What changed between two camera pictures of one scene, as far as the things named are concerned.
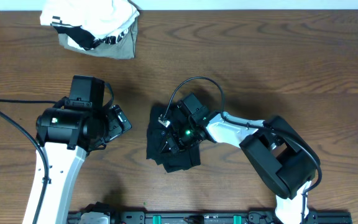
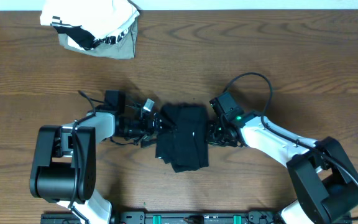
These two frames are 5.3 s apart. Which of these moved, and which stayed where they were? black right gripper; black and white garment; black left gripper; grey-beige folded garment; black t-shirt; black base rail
Moved: black right gripper; black left gripper; black t-shirt
Stayed: grey-beige folded garment; black and white garment; black base rail
